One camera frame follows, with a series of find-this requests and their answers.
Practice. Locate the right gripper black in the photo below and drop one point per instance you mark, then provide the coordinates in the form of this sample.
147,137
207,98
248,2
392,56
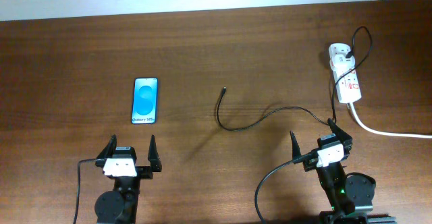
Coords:
310,159

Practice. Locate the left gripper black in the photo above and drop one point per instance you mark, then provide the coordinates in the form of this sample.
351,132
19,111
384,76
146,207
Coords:
154,157

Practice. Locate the blue Galaxy smartphone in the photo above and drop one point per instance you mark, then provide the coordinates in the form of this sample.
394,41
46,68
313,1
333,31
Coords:
144,106

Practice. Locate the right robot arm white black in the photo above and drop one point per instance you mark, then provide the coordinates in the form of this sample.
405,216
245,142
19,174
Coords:
349,194

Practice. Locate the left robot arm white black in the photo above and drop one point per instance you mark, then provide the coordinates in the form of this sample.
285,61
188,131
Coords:
120,204

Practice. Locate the white USB charger plug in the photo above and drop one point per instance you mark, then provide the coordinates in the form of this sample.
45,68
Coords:
341,62

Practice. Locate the white power strip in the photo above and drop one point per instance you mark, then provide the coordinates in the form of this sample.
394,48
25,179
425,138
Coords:
348,89

